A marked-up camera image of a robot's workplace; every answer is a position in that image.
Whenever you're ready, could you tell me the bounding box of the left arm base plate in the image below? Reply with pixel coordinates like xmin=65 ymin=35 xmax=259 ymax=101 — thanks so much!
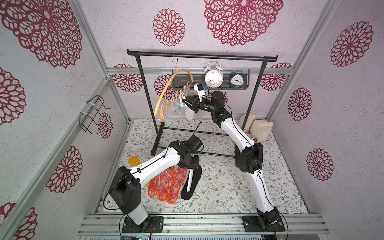
xmin=122 ymin=216 xmax=164 ymax=234

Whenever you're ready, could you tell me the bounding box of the black wire wall hook rack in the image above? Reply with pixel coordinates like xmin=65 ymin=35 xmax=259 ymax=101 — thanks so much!
xmin=79 ymin=94 xmax=111 ymax=135

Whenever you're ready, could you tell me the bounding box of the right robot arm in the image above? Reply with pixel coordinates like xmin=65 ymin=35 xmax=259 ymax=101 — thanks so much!
xmin=183 ymin=90 xmax=283 ymax=229

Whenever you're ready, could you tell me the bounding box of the orange clip hanger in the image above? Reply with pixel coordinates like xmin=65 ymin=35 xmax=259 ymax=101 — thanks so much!
xmin=153 ymin=66 xmax=194 ymax=123

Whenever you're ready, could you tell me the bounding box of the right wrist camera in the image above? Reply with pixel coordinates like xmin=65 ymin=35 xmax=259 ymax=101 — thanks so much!
xmin=194 ymin=84 xmax=207 ymax=102

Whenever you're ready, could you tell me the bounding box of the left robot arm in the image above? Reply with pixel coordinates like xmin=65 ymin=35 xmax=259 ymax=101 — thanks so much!
xmin=108 ymin=135 xmax=203 ymax=226

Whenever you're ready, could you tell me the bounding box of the orange trimmed white insole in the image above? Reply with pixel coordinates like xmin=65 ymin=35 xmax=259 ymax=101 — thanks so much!
xmin=167 ymin=167 xmax=188 ymax=205

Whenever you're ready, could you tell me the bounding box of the white alarm clock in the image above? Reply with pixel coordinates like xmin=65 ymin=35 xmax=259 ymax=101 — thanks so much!
xmin=204 ymin=61 xmax=224 ymax=88

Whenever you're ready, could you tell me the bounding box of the black wall shelf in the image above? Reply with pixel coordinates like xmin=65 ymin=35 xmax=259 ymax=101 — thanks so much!
xmin=170 ymin=70 xmax=250 ymax=90

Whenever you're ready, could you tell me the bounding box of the white grey insole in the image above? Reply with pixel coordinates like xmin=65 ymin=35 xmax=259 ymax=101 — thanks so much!
xmin=184 ymin=104 xmax=195 ymax=121

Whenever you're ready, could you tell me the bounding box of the aluminium front rail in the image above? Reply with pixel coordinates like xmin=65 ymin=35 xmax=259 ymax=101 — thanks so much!
xmin=77 ymin=213 xmax=330 ymax=239

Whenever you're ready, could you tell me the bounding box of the black clothes rack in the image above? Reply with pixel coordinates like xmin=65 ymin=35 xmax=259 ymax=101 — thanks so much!
xmin=127 ymin=50 xmax=278 ymax=170

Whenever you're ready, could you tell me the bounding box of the dark green alarm clock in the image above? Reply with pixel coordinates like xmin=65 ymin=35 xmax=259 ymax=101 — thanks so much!
xmin=229 ymin=72 xmax=245 ymax=88

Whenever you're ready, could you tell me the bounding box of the yellow shoe insole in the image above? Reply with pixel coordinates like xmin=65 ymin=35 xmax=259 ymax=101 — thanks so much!
xmin=129 ymin=156 xmax=141 ymax=167

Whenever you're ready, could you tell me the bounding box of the cream plush toy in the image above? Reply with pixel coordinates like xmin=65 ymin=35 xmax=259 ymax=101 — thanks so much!
xmin=244 ymin=114 xmax=274 ymax=143

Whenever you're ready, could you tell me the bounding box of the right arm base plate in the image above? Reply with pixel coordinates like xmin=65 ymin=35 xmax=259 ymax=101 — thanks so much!
xmin=242 ymin=216 xmax=286 ymax=233

